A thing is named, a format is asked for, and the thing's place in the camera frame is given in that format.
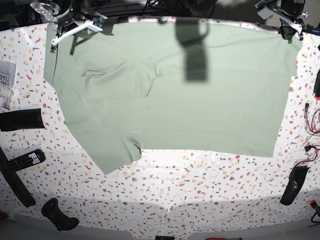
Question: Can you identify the black curved handle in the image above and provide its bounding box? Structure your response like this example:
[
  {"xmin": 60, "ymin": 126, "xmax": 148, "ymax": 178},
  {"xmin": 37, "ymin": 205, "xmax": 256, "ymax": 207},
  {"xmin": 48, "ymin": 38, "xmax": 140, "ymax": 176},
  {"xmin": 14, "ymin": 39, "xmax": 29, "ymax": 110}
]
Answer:
[{"xmin": 280, "ymin": 166, "xmax": 310, "ymax": 206}]

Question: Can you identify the black cylinder roll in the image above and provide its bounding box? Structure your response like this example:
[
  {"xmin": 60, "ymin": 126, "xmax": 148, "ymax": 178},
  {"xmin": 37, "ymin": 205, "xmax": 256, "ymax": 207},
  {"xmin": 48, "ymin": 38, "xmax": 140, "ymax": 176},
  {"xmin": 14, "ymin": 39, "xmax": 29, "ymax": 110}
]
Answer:
[{"xmin": 0, "ymin": 108, "xmax": 45, "ymax": 132}]

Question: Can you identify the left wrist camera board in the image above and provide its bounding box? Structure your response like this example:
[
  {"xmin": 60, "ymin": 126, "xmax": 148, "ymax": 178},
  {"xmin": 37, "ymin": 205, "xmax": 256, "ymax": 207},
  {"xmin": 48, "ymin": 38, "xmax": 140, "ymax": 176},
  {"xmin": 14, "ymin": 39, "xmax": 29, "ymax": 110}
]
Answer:
[{"xmin": 257, "ymin": 6, "xmax": 273, "ymax": 20}]

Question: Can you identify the black TV remote control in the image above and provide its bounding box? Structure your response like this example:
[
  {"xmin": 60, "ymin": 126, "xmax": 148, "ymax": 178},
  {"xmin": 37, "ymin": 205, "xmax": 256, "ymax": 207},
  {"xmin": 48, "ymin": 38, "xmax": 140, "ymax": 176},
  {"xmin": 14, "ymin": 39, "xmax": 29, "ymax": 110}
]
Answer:
[{"xmin": 8, "ymin": 149, "xmax": 46, "ymax": 172}]

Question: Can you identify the small red clip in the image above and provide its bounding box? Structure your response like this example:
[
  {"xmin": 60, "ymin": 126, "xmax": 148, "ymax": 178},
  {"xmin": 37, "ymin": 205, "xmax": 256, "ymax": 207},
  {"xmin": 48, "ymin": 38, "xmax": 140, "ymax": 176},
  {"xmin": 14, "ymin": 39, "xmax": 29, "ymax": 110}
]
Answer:
[{"xmin": 309, "ymin": 200, "xmax": 318, "ymax": 209}]

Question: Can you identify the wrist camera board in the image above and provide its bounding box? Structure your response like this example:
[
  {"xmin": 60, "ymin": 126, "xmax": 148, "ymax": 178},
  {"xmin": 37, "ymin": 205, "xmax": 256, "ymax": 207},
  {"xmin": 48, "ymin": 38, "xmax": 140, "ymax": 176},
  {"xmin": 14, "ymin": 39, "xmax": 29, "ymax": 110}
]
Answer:
[
  {"xmin": 257, "ymin": 6, "xmax": 273, "ymax": 20},
  {"xmin": 92, "ymin": 17, "xmax": 106, "ymax": 28}
]

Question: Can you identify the long black bar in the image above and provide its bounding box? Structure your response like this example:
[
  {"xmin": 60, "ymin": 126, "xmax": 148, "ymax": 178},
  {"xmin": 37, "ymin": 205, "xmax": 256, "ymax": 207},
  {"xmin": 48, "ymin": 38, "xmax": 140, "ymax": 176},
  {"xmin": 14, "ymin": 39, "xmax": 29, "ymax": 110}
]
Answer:
[{"xmin": 0, "ymin": 149, "xmax": 36, "ymax": 208}]

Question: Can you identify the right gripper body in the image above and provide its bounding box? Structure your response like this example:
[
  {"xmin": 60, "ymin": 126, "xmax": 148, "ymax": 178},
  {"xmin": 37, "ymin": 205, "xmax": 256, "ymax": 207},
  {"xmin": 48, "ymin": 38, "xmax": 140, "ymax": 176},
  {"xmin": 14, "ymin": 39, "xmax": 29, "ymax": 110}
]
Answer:
[{"xmin": 52, "ymin": 0, "xmax": 88, "ymax": 28}]

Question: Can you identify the light green T-shirt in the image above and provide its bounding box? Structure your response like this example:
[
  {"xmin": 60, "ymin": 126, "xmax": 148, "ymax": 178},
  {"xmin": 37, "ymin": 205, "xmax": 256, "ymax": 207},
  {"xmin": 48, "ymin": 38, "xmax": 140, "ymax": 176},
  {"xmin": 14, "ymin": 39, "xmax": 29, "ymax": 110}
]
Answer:
[{"xmin": 44, "ymin": 21, "xmax": 302, "ymax": 174}]

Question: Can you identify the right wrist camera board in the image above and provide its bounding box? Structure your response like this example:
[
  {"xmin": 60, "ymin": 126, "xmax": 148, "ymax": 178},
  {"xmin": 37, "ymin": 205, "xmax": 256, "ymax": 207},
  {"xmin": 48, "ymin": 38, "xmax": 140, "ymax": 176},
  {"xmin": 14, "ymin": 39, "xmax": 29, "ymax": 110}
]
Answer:
[{"xmin": 92, "ymin": 17, "xmax": 106, "ymax": 28}]

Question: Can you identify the red and black wire bundle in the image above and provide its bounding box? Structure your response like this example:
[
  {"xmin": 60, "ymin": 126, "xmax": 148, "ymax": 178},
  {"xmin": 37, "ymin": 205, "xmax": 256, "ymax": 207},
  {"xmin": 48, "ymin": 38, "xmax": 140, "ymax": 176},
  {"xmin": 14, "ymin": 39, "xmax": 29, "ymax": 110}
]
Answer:
[{"xmin": 292, "ymin": 102, "xmax": 320, "ymax": 173}]

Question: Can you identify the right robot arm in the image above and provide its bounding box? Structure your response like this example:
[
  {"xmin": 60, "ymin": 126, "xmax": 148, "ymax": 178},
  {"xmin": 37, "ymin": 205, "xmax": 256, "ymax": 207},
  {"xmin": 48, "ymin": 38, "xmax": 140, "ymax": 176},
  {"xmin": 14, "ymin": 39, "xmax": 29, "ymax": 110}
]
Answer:
[{"xmin": 30, "ymin": 0, "xmax": 107, "ymax": 53}]

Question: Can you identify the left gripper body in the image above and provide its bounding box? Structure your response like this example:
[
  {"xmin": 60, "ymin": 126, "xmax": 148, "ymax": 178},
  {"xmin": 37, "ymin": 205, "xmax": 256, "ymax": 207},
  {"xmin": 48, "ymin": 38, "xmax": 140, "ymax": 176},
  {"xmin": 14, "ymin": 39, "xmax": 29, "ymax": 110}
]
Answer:
[{"xmin": 281, "ymin": 0, "xmax": 305, "ymax": 17}]

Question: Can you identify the black game controller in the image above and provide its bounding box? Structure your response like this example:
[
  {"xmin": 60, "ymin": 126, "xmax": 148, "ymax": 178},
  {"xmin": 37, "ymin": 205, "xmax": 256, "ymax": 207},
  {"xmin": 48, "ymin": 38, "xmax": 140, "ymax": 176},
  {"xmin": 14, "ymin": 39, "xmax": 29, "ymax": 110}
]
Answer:
[{"xmin": 41, "ymin": 197, "xmax": 80, "ymax": 232}]

